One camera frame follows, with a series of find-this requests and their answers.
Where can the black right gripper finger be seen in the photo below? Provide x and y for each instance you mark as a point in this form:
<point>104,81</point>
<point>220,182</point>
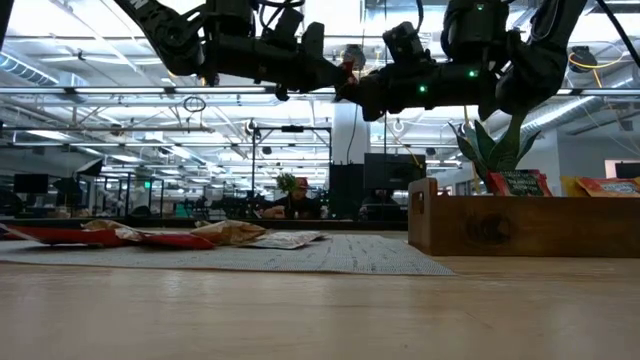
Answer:
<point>367,95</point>

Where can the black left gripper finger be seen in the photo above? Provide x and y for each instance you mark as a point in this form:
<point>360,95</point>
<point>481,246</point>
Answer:
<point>335,71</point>

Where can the wooden tea organizer box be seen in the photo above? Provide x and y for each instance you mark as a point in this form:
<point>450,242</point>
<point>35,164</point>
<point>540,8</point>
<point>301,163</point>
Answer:
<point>500,230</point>

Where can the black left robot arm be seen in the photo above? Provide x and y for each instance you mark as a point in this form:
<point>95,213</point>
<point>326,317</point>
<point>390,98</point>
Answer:
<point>170,30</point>

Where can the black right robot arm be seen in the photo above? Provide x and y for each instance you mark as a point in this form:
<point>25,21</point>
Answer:
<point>540,60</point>

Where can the green snake plant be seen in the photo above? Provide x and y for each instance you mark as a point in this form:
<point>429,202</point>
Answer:
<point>480,147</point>

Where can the black monitor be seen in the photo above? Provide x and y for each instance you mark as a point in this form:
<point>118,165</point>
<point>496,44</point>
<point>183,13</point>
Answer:
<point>395,171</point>

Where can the person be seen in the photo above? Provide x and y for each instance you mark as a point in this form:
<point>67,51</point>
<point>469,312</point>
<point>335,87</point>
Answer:
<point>297,202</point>
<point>380,202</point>

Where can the small background plant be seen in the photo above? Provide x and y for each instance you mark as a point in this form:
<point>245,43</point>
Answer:
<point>286,182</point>

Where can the grey woven placemat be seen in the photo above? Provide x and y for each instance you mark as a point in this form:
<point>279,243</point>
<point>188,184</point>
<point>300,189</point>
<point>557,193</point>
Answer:
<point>350,255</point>

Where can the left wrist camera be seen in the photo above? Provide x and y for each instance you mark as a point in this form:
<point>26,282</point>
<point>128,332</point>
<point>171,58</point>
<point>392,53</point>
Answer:
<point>289,27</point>

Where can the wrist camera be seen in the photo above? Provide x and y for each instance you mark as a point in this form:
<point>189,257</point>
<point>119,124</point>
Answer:
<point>289,27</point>
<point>402,42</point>

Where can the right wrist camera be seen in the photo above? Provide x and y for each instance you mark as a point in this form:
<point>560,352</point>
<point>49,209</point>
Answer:
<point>402,42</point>

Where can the black background station frame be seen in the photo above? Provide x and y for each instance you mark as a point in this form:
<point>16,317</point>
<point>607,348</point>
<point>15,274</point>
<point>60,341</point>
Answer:
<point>253,165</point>

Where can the black aluminium table frame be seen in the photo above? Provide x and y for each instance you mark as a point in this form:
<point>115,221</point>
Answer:
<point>340,225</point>

